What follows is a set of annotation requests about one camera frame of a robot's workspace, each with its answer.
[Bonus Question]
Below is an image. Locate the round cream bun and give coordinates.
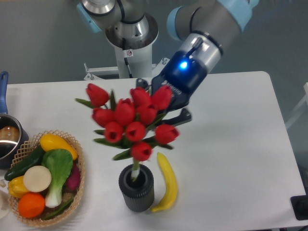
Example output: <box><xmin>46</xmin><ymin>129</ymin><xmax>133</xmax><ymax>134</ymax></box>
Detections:
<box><xmin>23</xmin><ymin>166</ymin><xmax>51</xmax><ymax>193</ymax></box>

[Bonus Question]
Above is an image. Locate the green chili pepper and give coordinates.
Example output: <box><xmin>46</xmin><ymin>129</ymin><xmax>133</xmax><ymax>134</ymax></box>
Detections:
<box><xmin>42</xmin><ymin>197</ymin><xmax>74</xmax><ymax>220</ymax></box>

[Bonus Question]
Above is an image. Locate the woven wicker basket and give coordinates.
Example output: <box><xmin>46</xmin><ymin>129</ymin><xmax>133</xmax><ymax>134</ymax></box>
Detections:
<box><xmin>8</xmin><ymin>130</ymin><xmax>85</xmax><ymax>228</ymax></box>

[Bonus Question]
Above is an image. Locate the yellow banana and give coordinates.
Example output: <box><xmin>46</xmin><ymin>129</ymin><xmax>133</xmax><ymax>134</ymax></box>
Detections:
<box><xmin>150</xmin><ymin>152</ymin><xmax>178</xmax><ymax>213</ymax></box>

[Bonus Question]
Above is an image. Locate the white plate at edge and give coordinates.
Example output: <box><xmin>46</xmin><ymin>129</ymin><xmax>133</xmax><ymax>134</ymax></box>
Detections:
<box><xmin>0</xmin><ymin>191</ymin><xmax>10</xmax><ymax>219</ymax></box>

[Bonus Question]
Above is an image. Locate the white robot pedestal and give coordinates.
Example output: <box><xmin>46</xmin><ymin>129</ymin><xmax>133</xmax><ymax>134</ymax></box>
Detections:
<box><xmin>84</xmin><ymin>13</ymin><xmax>169</xmax><ymax>80</ymax></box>

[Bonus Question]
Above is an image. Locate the purple sweet potato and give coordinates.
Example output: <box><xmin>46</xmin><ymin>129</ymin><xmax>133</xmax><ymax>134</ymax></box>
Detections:
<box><xmin>65</xmin><ymin>163</ymin><xmax>80</xmax><ymax>190</ymax></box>

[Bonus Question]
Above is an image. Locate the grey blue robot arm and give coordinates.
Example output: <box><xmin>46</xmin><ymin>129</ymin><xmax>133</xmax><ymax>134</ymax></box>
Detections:
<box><xmin>77</xmin><ymin>0</ymin><xmax>257</xmax><ymax>126</ymax></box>

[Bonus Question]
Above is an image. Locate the small white garlic piece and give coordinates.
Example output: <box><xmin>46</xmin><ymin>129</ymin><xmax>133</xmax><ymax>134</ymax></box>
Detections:
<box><xmin>0</xmin><ymin>180</ymin><xmax>6</xmax><ymax>188</ymax></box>

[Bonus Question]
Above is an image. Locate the white frame at right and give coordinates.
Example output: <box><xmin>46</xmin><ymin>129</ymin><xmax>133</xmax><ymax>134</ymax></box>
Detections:
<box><xmin>285</xmin><ymin>82</ymin><xmax>308</xmax><ymax>129</ymax></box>

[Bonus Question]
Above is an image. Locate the red tulip bouquet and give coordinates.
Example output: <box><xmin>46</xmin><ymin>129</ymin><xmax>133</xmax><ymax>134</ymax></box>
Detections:
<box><xmin>75</xmin><ymin>84</ymin><xmax>180</xmax><ymax>181</ymax></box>

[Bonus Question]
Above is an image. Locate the blue handled saucepan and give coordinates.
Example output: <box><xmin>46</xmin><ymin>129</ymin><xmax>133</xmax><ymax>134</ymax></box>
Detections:
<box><xmin>0</xmin><ymin>71</ymin><xmax>29</xmax><ymax>169</ymax></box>

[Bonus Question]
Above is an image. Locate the orange fruit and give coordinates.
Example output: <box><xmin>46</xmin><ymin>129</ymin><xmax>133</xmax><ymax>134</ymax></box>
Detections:
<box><xmin>18</xmin><ymin>192</ymin><xmax>45</xmax><ymax>218</ymax></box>

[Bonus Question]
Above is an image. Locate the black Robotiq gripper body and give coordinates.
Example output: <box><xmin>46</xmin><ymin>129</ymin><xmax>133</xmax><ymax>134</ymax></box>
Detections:
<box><xmin>151</xmin><ymin>51</ymin><xmax>207</xmax><ymax>111</ymax></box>

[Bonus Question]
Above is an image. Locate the black device at edge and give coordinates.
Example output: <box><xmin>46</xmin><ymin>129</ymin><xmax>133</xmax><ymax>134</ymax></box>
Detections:
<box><xmin>290</xmin><ymin>195</ymin><xmax>308</xmax><ymax>220</ymax></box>

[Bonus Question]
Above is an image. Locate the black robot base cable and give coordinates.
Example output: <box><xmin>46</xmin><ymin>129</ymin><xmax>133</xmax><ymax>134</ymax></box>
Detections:
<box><xmin>121</xmin><ymin>38</ymin><xmax>133</xmax><ymax>79</ymax></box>

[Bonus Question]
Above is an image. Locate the dark green cucumber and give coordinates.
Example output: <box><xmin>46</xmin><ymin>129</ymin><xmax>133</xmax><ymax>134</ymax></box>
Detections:
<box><xmin>4</xmin><ymin>145</ymin><xmax>45</xmax><ymax>181</ymax></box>

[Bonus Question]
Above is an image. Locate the green bok choy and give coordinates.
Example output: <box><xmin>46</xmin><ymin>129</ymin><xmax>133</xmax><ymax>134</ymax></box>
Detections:
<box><xmin>42</xmin><ymin>149</ymin><xmax>73</xmax><ymax>208</ymax></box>

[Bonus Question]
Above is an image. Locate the yellow bell pepper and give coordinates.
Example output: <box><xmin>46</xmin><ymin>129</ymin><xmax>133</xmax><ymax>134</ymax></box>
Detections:
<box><xmin>8</xmin><ymin>176</ymin><xmax>29</xmax><ymax>199</ymax></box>

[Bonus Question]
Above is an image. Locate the dark ribbed vase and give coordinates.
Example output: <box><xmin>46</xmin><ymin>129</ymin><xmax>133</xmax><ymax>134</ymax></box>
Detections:
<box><xmin>118</xmin><ymin>164</ymin><xmax>154</xmax><ymax>212</ymax></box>

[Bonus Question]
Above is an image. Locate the yellow squash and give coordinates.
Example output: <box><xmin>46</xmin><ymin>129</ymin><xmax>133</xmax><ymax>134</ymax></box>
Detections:
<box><xmin>39</xmin><ymin>133</ymin><xmax>78</xmax><ymax>160</ymax></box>

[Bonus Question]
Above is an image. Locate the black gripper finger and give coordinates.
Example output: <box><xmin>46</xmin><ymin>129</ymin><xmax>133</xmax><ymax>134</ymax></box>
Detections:
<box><xmin>159</xmin><ymin>108</ymin><xmax>192</xmax><ymax>126</ymax></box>
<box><xmin>135</xmin><ymin>78</ymin><xmax>151</xmax><ymax>92</ymax></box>

